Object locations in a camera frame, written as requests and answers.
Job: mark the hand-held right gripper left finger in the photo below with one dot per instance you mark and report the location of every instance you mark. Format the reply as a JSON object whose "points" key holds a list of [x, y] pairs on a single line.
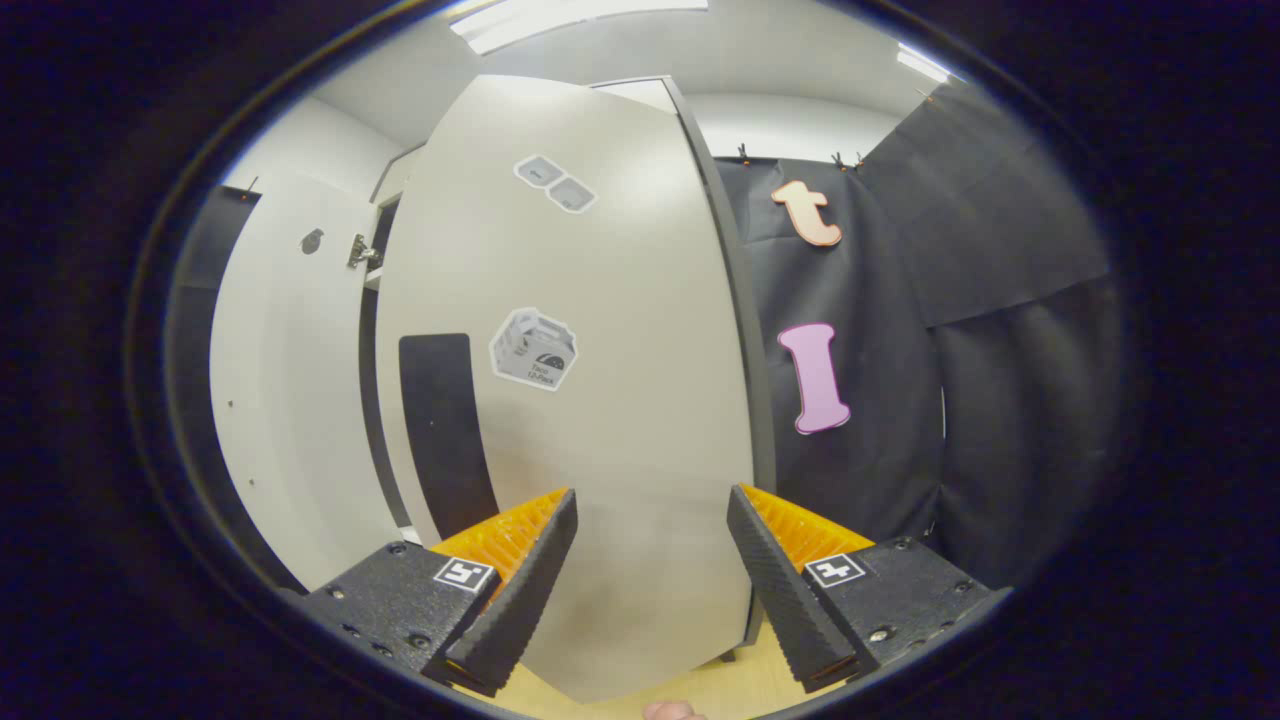
{"points": [[520, 610]]}

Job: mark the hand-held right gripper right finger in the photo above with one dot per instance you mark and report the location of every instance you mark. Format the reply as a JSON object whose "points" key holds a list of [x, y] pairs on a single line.
{"points": [[780, 600]]}

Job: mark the ceiling light panel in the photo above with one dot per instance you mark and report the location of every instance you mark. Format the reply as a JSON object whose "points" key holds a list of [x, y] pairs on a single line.
{"points": [[920, 65], [560, 20]]}

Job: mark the light grey cabinet door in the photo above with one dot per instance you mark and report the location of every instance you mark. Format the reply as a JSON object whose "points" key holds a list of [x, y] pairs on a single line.
{"points": [[620, 400], [290, 400]]}

